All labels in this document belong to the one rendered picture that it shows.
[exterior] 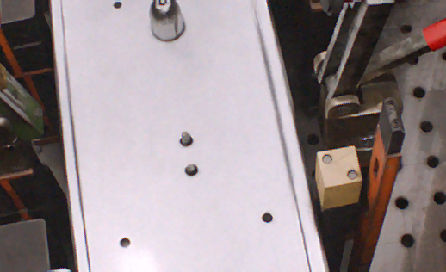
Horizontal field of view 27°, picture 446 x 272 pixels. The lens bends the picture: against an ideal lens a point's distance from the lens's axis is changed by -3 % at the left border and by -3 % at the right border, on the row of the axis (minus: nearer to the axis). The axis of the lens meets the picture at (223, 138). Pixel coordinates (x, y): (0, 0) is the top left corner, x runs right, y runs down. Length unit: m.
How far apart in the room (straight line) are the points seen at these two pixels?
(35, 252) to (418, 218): 0.51
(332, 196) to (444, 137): 0.44
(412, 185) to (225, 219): 0.40
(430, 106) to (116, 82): 0.48
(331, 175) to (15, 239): 0.31
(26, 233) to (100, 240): 0.08
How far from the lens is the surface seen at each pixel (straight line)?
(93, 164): 0.90
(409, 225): 1.19
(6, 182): 1.02
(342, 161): 0.81
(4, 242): 0.91
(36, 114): 0.93
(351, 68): 0.79
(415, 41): 0.81
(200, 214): 0.87
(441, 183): 1.21
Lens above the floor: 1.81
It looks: 65 degrees down
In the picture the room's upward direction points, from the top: 8 degrees counter-clockwise
